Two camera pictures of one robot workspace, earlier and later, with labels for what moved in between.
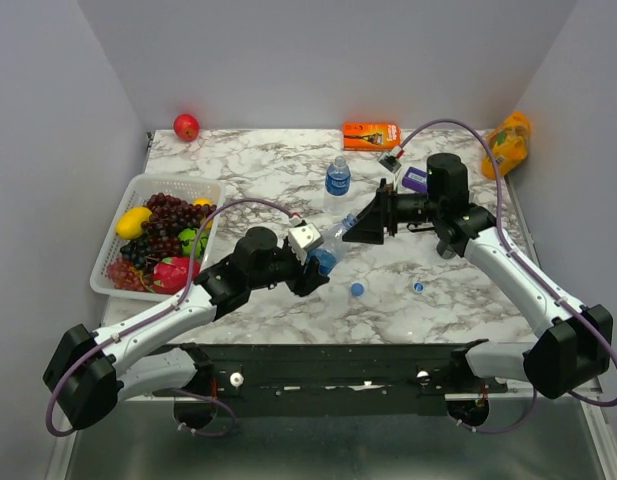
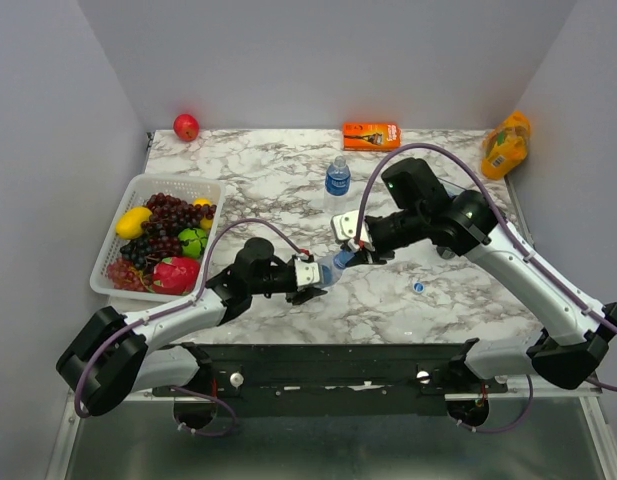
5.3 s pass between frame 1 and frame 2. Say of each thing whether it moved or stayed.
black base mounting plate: stayed
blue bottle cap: moved
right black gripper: moved
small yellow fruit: stayed
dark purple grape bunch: stayed
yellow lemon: stayed
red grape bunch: stayed
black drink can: stayed
